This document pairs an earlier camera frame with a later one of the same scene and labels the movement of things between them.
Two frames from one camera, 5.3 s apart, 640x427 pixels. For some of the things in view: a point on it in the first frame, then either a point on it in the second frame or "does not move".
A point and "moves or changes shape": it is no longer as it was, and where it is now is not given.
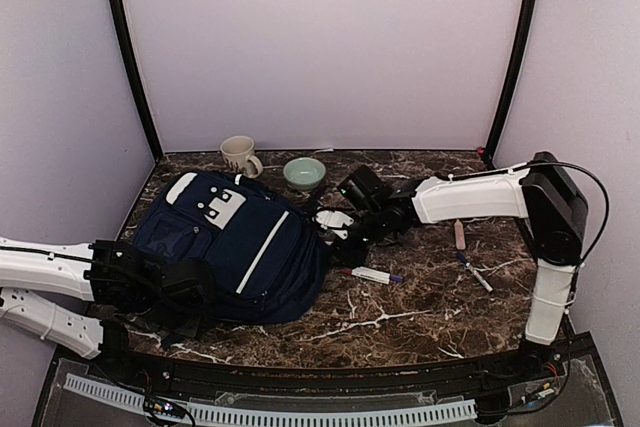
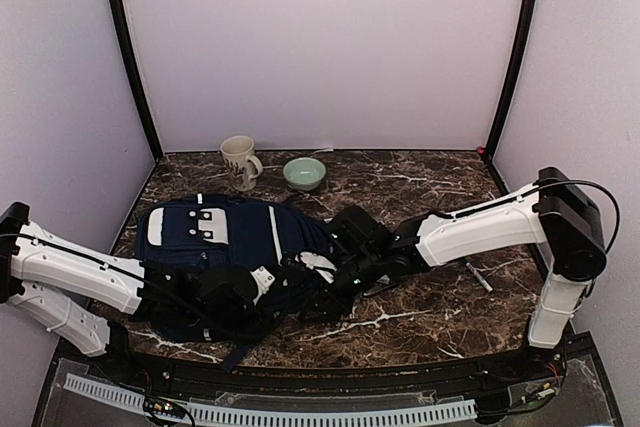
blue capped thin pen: [476, 274] does not move
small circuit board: [164, 406] does not move
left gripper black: [194, 324] to [246, 334]
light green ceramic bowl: [303, 173] does not move
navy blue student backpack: [267, 257] moves or changes shape
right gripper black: [349, 257] to [329, 301]
